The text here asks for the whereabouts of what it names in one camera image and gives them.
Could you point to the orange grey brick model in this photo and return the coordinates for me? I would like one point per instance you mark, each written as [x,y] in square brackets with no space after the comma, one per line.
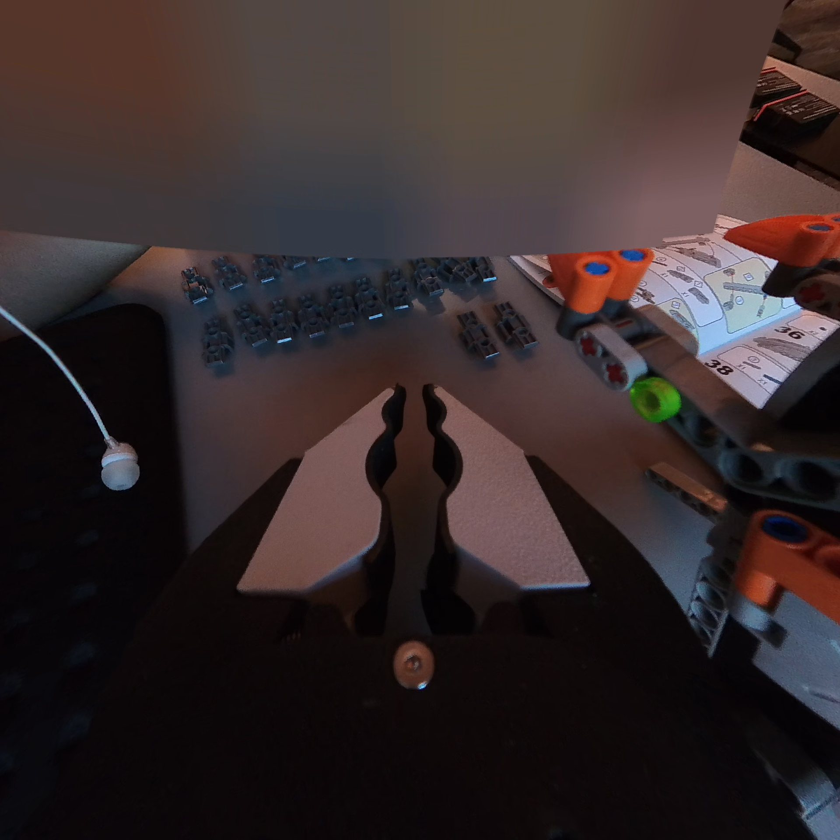
[754,459]

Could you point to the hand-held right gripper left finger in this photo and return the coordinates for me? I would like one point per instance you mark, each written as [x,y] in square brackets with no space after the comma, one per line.
[321,525]

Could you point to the rows of grey track pieces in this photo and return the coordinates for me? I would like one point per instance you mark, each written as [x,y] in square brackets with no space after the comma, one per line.
[315,321]

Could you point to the black battery red trim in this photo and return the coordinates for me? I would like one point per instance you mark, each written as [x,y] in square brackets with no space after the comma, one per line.
[778,82]
[797,108]

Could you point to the light grey beam brick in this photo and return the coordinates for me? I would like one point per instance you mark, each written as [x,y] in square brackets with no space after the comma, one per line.
[682,489]

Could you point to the black textured pad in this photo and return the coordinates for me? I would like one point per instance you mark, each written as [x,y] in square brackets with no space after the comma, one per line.
[65,623]

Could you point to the white earphone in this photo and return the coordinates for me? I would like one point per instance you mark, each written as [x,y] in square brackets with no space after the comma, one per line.
[120,467]

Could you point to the open instruction booklet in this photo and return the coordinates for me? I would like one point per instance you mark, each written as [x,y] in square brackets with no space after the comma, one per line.
[735,308]

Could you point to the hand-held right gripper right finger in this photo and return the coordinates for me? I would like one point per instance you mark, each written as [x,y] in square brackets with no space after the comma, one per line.
[512,525]

